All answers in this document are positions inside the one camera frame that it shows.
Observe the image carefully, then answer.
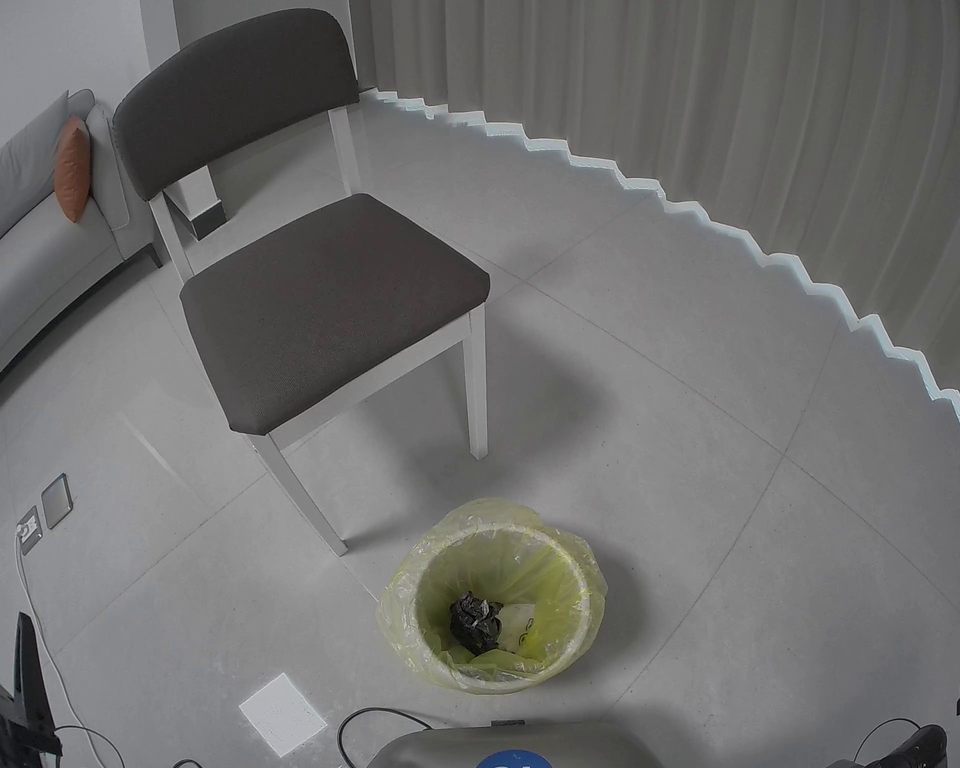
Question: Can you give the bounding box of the black cable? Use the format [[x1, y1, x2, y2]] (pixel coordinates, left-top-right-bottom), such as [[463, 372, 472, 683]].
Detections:
[[337, 706, 436, 768], [855, 717, 928, 768]]

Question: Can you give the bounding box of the white printed wrapper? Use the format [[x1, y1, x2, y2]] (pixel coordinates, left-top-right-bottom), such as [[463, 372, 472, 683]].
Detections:
[[491, 602, 546, 654]]

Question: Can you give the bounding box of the white cable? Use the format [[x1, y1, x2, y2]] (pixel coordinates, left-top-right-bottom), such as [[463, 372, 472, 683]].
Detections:
[[15, 534, 100, 768]]

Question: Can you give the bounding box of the black plastic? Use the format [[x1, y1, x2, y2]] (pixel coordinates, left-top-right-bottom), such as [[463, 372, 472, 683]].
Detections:
[[448, 591, 504, 653]]

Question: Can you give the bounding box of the grey padded white chair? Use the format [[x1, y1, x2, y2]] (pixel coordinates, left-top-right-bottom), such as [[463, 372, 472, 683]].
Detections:
[[112, 7, 492, 558]]

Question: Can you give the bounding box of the pale grey sofa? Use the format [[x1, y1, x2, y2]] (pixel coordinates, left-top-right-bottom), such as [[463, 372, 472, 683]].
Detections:
[[0, 90, 162, 376]]

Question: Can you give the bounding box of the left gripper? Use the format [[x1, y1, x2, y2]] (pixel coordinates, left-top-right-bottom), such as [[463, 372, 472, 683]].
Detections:
[[0, 611, 63, 768]]

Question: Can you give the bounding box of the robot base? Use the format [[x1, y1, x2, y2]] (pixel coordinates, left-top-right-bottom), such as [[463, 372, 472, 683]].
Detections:
[[367, 722, 665, 768]]

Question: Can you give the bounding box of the white trash bin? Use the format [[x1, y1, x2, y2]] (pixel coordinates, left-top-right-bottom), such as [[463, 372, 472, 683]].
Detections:
[[408, 525, 594, 688]]

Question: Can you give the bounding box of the orange cushion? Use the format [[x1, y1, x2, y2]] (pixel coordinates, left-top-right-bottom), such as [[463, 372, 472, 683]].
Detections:
[[54, 116, 93, 224]]

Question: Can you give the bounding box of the pale beige curtain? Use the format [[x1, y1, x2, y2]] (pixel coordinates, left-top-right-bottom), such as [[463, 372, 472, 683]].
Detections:
[[348, 0, 960, 399]]

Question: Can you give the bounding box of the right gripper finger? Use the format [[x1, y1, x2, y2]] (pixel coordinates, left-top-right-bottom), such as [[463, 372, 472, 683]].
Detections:
[[870, 724, 948, 768]]

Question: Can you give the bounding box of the yellow plastic bag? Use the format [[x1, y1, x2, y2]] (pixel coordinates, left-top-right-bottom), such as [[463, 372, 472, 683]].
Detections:
[[375, 498, 607, 696]]

